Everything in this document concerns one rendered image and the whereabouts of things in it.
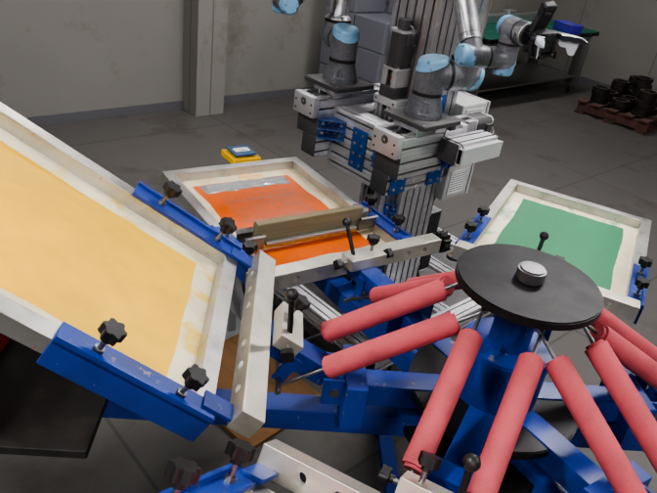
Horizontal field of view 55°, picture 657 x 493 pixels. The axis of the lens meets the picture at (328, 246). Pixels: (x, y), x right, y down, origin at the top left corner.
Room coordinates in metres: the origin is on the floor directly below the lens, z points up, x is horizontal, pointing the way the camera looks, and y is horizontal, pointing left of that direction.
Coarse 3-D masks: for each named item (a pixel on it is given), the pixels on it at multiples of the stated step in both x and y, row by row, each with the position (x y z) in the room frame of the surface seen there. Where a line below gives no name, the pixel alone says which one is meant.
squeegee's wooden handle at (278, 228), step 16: (336, 208) 1.92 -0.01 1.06; (352, 208) 1.94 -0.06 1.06; (256, 224) 1.73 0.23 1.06; (272, 224) 1.75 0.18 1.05; (288, 224) 1.79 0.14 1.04; (304, 224) 1.82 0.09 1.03; (320, 224) 1.86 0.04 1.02; (336, 224) 1.90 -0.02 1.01; (352, 224) 1.94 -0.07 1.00; (272, 240) 1.75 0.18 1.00
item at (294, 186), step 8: (272, 176) 2.34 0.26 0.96; (288, 176) 2.37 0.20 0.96; (280, 184) 2.28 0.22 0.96; (288, 184) 2.29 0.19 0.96; (296, 184) 2.30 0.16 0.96; (256, 192) 2.18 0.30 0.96; (296, 192) 2.23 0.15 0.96; (304, 192) 2.24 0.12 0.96; (304, 200) 2.17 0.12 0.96; (312, 200) 2.18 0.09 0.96; (320, 208) 2.11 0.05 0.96; (328, 208) 2.12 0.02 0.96; (352, 232) 1.96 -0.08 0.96; (312, 240) 1.87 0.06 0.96; (320, 240) 1.87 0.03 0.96; (328, 240) 1.88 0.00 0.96; (336, 240) 1.89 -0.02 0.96; (344, 240) 1.90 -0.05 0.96; (360, 240) 1.92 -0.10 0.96; (320, 248) 1.81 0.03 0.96; (328, 248) 1.82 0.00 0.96; (336, 248) 1.83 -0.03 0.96; (344, 248) 1.84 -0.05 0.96
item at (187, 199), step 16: (272, 160) 2.42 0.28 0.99; (288, 160) 2.45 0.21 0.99; (176, 176) 2.14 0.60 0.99; (192, 176) 2.20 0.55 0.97; (208, 176) 2.24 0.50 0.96; (224, 176) 2.27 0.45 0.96; (304, 176) 2.37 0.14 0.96; (320, 176) 2.33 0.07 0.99; (336, 192) 2.20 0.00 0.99; (192, 208) 1.92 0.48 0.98; (208, 224) 1.81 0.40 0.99; (384, 240) 1.93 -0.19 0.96
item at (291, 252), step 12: (240, 180) 2.26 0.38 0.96; (204, 192) 2.11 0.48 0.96; (228, 192) 2.14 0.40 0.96; (240, 192) 2.15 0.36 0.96; (252, 192) 2.17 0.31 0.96; (216, 204) 2.02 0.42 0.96; (228, 216) 1.95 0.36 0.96; (240, 228) 1.87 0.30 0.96; (276, 252) 1.75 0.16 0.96; (288, 252) 1.76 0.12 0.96; (300, 252) 1.77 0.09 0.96; (312, 252) 1.78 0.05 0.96; (276, 264) 1.68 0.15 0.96
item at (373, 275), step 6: (348, 270) 1.61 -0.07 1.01; (360, 270) 1.57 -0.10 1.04; (366, 270) 1.58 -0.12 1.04; (372, 270) 1.58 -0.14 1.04; (378, 270) 1.59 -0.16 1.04; (354, 276) 1.59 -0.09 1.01; (366, 276) 1.55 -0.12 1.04; (372, 276) 1.55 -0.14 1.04; (378, 276) 1.55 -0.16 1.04; (384, 276) 1.56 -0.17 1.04; (366, 282) 1.54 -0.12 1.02; (372, 282) 1.52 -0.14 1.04; (378, 282) 1.52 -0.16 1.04; (384, 282) 1.53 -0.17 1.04; (390, 282) 1.53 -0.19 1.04; (366, 288) 1.54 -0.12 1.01
